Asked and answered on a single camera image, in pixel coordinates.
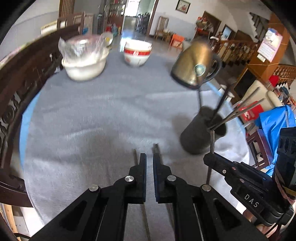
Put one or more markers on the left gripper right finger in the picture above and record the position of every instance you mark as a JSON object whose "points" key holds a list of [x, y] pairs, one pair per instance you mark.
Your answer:
{"points": [[201, 213]]}

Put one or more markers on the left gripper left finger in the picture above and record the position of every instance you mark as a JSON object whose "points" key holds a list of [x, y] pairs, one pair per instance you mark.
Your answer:
{"points": [[97, 214]]}

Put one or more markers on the person's right hand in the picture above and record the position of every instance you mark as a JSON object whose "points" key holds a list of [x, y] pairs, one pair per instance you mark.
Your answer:
{"points": [[268, 231]]}

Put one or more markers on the dark wooden stool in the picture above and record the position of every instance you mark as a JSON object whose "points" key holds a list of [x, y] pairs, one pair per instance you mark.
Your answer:
{"points": [[260, 149]]}

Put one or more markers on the grey utensil holder cup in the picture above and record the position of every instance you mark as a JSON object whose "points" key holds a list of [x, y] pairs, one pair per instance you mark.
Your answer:
{"points": [[195, 138]]}

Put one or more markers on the blue jacket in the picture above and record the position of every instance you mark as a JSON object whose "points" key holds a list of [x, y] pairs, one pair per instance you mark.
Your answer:
{"points": [[271, 122]]}

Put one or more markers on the grey table cloth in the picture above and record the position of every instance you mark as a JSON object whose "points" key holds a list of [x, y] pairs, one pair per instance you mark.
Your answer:
{"points": [[84, 133]]}

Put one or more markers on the red plastic child chair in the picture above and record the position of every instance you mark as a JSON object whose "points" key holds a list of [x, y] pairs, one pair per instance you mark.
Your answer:
{"points": [[252, 114]]}

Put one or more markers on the cream sofa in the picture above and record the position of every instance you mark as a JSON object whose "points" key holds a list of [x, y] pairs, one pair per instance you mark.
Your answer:
{"points": [[270, 98]]}

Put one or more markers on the bronze electric kettle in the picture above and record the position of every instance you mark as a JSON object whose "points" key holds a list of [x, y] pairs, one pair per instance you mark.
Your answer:
{"points": [[196, 64]]}

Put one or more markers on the white basin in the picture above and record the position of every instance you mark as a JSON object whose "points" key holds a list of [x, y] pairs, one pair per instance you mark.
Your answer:
{"points": [[86, 71]]}

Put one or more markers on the wooden staircase railing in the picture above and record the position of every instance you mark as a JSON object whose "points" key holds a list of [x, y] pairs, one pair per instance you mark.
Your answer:
{"points": [[236, 52]]}

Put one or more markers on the stacked red white bowls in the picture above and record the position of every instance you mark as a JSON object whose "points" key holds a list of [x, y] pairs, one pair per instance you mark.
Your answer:
{"points": [[137, 52]]}

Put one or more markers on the dark carved wooden cabinet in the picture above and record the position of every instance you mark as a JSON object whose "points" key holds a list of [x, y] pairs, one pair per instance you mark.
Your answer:
{"points": [[22, 77]]}

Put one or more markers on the clear plastic bag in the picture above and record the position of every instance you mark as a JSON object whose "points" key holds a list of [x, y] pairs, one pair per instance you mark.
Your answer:
{"points": [[81, 49]]}

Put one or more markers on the orange cardboard box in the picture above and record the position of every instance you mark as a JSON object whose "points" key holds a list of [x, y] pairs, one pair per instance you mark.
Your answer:
{"points": [[177, 41]]}

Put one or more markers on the small white fan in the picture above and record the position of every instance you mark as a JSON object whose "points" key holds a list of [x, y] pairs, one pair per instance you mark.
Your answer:
{"points": [[107, 38]]}

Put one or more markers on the white chest freezer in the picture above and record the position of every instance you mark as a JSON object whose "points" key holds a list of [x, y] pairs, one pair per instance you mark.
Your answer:
{"points": [[85, 25]]}

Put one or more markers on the framed flower picture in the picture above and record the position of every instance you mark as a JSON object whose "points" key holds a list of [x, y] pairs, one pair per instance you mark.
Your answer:
{"points": [[183, 6]]}

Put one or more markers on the brown window blind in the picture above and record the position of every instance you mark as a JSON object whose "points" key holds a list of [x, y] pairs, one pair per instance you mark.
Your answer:
{"points": [[66, 7]]}

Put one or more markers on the wall calendar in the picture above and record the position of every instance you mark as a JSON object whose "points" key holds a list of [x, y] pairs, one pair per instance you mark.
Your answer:
{"points": [[269, 45]]}

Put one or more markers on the wooden chair by wall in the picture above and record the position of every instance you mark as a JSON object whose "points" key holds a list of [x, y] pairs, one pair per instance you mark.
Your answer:
{"points": [[162, 28]]}

